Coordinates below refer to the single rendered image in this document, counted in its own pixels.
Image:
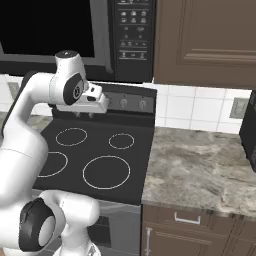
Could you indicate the grey hob knob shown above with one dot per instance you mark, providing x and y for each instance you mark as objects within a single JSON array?
[
  {"x": 124, "y": 102},
  {"x": 142, "y": 105}
]

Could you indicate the brown base cupboard door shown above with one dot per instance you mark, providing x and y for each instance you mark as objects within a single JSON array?
[
  {"x": 180, "y": 243},
  {"x": 243, "y": 246}
]

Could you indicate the black countertop appliance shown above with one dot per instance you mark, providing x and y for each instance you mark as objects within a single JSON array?
[{"x": 250, "y": 136}]

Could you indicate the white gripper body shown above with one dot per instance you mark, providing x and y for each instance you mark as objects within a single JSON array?
[{"x": 95, "y": 106}]

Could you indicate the grey wall socket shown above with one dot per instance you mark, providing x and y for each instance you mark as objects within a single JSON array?
[
  {"x": 239, "y": 108},
  {"x": 14, "y": 90}
]

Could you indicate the grey oven door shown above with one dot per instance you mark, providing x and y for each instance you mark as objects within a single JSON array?
[{"x": 125, "y": 228}]

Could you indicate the brown drawer front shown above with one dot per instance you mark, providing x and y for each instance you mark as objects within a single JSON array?
[
  {"x": 248, "y": 226},
  {"x": 160, "y": 216}
]

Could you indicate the brown wall cupboard door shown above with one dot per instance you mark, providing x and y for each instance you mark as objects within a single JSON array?
[{"x": 206, "y": 40}]

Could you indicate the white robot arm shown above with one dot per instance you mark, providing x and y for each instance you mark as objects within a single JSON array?
[{"x": 20, "y": 156}]

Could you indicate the black hob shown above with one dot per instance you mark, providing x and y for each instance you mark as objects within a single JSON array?
[{"x": 110, "y": 156}]

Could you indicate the black microwave oven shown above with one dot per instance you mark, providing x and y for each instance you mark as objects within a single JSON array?
[{"x": 133, "y": 40}]

